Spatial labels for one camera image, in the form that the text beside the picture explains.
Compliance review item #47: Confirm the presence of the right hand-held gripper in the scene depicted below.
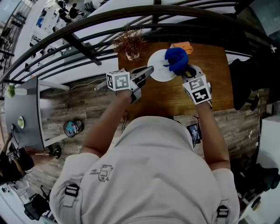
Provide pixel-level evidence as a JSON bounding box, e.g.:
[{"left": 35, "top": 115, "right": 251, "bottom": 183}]
[{"left": 181, "top": 65, "right": 213, "bottom": 109}]

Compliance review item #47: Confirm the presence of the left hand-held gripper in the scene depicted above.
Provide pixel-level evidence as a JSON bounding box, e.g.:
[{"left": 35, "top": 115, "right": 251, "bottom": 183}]
[{"left": 106, "top": 66, "right": 154, "bottom": 104}]

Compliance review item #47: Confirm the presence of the white round plate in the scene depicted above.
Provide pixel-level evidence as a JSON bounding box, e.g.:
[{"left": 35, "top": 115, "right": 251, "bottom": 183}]
[{"left": 147, "top": 49, "right": 177, "bottom": 83}]

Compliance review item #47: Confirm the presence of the blue cloth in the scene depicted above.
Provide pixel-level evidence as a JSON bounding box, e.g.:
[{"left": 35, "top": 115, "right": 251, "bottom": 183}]
[{"left": 163, "top": 47, "right": 189, "bottom": 77}]

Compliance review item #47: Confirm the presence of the person's left forearm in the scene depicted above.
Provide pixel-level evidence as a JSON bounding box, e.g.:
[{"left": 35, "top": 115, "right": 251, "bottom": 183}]
[{"left": 82, "top": 89, "right": 133, "bottom": 158}]

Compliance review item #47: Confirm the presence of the person's right forearm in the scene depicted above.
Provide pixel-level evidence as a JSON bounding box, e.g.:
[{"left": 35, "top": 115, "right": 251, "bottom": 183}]
[{"left": 194, "top": 101, "right": 231, "bottom": 170}]

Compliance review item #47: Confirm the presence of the orange tissue box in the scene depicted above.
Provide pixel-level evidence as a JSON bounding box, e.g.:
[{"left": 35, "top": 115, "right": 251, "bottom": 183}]
[{"left": 170, "top": 41, "right": 194, "bottom": 55}]

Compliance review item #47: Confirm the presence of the dried plant in white vase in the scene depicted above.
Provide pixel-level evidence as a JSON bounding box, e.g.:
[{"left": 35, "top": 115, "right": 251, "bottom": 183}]
[{"left": 111, "top": 27, "right": 147, "bottom": 62}]

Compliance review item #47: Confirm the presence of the clear plastic bottle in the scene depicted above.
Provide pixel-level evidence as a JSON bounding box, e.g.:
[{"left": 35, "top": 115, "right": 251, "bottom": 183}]
[{"left": 94, "top": 80, "right": 109, "bottom": 91}]

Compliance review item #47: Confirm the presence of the black tablet screen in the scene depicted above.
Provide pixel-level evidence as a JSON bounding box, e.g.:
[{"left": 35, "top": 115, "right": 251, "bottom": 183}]
[{"left": 185, "top": 123, "right": 202, "bottom": 145}]

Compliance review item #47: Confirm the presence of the black metal railing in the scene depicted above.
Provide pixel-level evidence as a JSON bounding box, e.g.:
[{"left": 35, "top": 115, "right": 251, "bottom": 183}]
[{"left": 0, "top": 4, "right": 280, "bottom": 101}]

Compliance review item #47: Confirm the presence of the person's white shirt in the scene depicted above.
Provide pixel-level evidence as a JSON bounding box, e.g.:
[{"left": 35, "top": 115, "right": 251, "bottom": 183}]
[{"left": 49, "top": 115, "right": 241, "bottom": 224}]

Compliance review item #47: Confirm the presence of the green plant in white vase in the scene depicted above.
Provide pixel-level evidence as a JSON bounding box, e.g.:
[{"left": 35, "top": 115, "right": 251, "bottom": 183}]
[{"left": 6, "top": 84, "right": 28, "bottom": 98}]

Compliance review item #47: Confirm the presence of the black wire waste bin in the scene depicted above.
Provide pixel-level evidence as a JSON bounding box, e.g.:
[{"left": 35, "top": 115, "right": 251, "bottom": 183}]
[{"left": 63, "top": 119, "right": 84, "bottom": 138}]

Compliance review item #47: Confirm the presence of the grey desk with white frame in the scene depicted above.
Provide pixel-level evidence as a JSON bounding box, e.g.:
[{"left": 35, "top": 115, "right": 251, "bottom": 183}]
[{"left": 4, "top": 76, "right": 70, "bottom": 151}]

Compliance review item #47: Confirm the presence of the black strap buckle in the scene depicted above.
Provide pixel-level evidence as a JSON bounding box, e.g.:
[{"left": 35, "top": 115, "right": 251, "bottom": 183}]
[
  {"left": 64, "top": 183, "right": 80, "bottom": 197},
  {"left": 216, "top": 205, "right": 229, "bottom": 219}
]

